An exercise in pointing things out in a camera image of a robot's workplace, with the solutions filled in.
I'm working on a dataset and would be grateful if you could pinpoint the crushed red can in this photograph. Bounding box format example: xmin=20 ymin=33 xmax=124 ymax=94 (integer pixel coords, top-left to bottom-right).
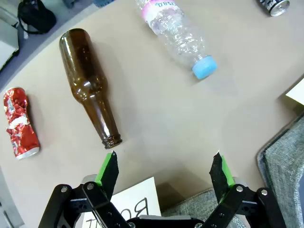
xmin=3 ymin=87 xmax=40 ymax=160

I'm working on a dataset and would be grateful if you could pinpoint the white plastic basket rear sign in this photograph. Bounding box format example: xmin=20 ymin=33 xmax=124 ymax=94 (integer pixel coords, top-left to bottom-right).
xmin=285 ymin=77 xmax=304 ymax=105

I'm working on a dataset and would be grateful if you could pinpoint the brown glass bottle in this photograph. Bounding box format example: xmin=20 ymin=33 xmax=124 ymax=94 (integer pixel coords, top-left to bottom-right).
xmin=58 ymin=28 xmax=124 ymax=150

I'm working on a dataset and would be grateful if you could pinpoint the small pink-label plastic bottle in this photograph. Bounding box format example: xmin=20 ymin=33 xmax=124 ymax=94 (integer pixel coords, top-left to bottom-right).
xmin=134 ymin=0 xmax=218 ymax=80

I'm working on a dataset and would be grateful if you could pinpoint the white bottle basket rear sign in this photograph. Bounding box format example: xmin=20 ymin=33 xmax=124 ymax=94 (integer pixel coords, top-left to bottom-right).
xmin=82 ymin=176 xmax=162 ymax=228

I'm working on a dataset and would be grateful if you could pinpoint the black bag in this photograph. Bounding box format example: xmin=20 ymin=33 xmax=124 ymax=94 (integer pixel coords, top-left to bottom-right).
xmin=18 ymin=0 xmax=57 ymax=34

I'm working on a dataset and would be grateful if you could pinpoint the grey fabric bottle basket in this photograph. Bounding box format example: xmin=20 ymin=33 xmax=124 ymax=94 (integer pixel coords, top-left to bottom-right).
xmin=161 ymin=188 xmax=252 ymax=228

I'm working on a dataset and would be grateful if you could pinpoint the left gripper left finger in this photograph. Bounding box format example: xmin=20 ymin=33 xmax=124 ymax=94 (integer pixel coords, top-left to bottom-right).
xmin=39 ymin=151 xmax=133 ymax=228

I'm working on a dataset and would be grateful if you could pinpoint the black silver drink can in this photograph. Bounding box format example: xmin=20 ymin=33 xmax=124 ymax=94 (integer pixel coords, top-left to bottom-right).
xmin=256 ymin=0 xmax=291 ymax=17

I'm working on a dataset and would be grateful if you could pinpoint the grey fabric plastic basket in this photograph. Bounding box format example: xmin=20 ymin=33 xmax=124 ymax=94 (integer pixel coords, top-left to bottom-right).
xmin=256 ymin=114 xmax=304 ymax=228

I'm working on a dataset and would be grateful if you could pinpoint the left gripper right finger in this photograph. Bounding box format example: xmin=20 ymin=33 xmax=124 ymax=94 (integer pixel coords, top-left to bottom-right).
xmin=201 ymin=150 xmax=287 ymax=228

